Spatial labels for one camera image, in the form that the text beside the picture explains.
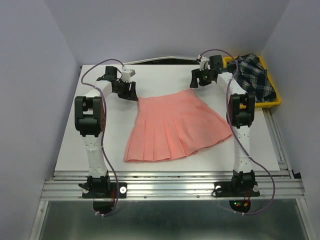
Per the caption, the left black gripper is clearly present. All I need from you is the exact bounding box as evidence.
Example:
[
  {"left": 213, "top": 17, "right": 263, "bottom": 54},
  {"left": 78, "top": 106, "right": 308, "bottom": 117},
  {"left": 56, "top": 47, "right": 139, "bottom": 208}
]
[{"left": 113, "top": 79, "right": 138, "bottom": 101}]

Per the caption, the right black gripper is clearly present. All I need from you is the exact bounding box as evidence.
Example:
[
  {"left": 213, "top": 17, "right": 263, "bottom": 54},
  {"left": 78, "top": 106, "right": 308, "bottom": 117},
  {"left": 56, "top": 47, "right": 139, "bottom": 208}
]
[{"left": 188, "top": 66, "right": 213, "bottom": 88}]

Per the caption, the pink pleated skirt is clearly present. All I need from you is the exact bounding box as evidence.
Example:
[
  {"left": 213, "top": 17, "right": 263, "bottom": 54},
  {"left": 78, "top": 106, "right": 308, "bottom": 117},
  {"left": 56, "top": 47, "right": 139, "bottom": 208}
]
[{"left": 124, "top": 89, "right": 232, "bottom": 162}]

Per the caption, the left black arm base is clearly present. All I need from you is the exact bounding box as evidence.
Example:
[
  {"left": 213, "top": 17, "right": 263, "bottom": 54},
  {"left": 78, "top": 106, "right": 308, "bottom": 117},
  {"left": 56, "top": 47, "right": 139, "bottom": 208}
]
[{"left": 78, "top": 182, "right": 128, "bottom": 217}]

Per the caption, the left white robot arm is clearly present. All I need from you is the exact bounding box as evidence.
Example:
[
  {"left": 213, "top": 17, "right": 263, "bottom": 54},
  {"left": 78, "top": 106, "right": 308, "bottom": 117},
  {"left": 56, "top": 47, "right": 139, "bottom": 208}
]
[{"left": 74, "top": 66, "right": 138, "bottom": 199}]

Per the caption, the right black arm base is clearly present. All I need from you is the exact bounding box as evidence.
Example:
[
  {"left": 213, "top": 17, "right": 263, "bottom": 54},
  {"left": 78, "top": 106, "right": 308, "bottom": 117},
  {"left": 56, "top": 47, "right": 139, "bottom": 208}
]
[{"left": 211, "top": 181, "right": 261, "bottom": 215}]

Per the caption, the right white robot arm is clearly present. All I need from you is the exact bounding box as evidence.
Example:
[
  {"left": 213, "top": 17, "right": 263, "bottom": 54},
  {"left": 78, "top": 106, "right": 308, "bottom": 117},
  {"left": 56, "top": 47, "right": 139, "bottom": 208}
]
[{"left": 189, "top": 55, "right": 257, "bottom": 198}]

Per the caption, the plaid dark skirt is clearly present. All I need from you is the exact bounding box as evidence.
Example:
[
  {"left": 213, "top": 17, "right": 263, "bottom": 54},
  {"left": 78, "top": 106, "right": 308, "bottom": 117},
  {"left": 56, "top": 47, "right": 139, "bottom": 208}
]
[{"left": 226, "top": 53, "right": 277, "bottom": 103}]

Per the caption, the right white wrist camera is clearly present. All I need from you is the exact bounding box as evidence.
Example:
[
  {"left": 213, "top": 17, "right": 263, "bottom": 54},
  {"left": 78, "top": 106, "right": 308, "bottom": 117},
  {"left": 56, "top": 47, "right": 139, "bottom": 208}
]
[{"left": 196, "top": 55, "right": 210, "bottom": 71}]

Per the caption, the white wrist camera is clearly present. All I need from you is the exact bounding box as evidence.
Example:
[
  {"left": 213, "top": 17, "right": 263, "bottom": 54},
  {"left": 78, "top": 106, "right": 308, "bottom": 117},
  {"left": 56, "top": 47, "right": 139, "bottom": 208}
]
[
  {"left": 121, "top": 69, "right": 136, "bottom": 83},
  {"left": 196, "top": 55, "right": 210, "bottom": 71}
]

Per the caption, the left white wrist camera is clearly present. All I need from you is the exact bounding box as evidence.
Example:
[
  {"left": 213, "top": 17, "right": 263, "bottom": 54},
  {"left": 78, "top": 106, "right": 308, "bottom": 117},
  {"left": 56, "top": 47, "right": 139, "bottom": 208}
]
[{"left": 121, "top": 69, "right": 136, "bottom": 83}]

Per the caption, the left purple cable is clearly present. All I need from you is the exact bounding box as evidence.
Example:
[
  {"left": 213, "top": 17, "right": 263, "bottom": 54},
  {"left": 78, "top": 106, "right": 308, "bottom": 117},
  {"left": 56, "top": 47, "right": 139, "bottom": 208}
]
[{"left": 81, "top": 58, "right": 126, "bottom": 218}]

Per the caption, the purple cable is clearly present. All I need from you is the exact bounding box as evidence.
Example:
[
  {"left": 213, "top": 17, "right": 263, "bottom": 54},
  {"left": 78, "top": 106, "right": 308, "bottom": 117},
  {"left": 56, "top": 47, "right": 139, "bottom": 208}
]
[
  {"left": 197, "top": 48, "right": 276, "bottom": 216},
  {"left": 81, "top": 58, "right": 126, "bottom": 218}
]

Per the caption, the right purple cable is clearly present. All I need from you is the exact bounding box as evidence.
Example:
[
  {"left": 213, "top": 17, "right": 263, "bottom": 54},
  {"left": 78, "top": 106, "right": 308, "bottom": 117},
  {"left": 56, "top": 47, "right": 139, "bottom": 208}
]
[{"left": 197, "top": 48, "right": 276, "bottom": 216}]

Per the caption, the aluminium frame rail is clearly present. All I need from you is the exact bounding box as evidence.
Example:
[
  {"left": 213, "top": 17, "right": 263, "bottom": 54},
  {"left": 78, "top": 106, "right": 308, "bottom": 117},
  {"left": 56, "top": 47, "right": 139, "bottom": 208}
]
[{"left": 30, "top": 108, "right": 316, "bottom": 240}]

